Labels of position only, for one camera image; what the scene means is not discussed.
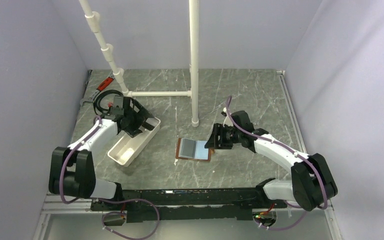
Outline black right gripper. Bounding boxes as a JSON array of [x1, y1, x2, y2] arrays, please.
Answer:
[[204, 123, 242, 150]]

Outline light blue credit card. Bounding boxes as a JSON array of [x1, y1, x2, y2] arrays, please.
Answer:
[[194, 140, 211, 161]]

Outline dark grey credit card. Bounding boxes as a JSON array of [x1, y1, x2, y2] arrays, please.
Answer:
[[178, 138, 196, 159]]

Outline brown leather card holder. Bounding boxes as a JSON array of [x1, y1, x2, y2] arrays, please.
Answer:
[[175, 137, 214, 162]]

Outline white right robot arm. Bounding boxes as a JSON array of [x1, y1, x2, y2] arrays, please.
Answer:
[[204, 123, 338, 212]]

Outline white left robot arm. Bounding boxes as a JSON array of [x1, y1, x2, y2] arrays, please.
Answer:
[[48, 96, 161, 210]]

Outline white plastic tray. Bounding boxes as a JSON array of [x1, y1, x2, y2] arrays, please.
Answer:
[[107, 117, 161, 167]]

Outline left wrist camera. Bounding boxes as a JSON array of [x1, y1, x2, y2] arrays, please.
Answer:
[[108, 95, 131, 116]]

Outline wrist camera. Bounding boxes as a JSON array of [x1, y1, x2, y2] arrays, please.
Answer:
[[231, 110, 255, 133], [108, 95, 131, 116]]

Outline coiled black cable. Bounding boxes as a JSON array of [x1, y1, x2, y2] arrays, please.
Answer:
[[92, 89, 127, 118]]

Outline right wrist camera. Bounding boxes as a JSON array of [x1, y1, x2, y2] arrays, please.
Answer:
[[231, 110, 255, 133]]

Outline red handled pliers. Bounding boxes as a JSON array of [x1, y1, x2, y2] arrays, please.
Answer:
[[79, 76, 114, 106]]

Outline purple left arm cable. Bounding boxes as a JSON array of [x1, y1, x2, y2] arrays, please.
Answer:
[[58, 115, 161, 240]]

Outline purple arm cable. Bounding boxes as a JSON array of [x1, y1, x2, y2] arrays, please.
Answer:
[[58, 115, 161, 240], [224, 96, 329, 232]]

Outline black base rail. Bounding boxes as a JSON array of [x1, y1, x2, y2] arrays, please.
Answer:
[[90, 185, 286, 223]]

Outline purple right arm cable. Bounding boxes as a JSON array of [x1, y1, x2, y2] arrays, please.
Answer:
[[224, 96, 329, 232]]

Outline white PVC pipe frame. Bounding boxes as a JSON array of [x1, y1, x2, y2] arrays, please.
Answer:
[[79, 0, 200, 127]]

